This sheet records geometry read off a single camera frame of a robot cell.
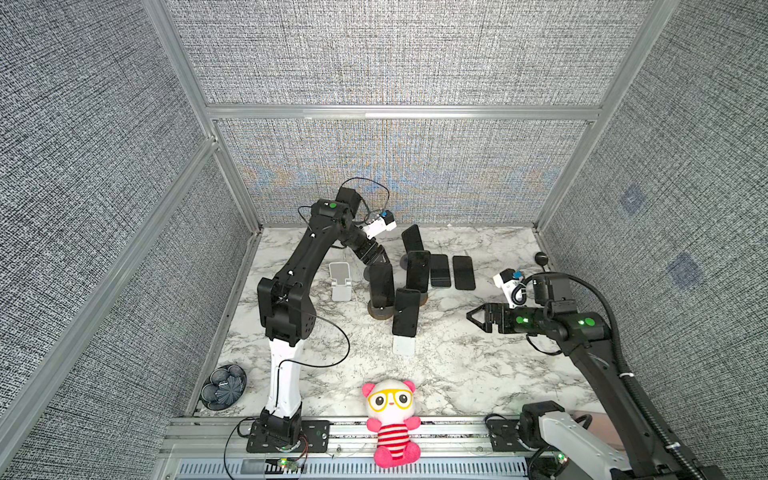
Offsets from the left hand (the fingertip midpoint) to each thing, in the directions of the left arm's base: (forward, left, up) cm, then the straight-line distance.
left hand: (380, 254), depth 87 cm
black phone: (+10, -11, -5) cm, 16 cm away
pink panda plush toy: (-37, -1, -11) cm, 39 cm away
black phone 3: (+3, -29, -17) cm, 34 cm away
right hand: (-21, -25, 0) cm, 32 cm away
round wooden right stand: (-5, -14, -17) cm, 23 cm away
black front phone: (-13, -7, -11) cm, 19 cm away
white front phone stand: (-20, -6, -19) cm, 28 cm away
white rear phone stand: (0, +12, -14) cm, 19 cm away
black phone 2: (+8, -22, -20) cm, 31 cm away
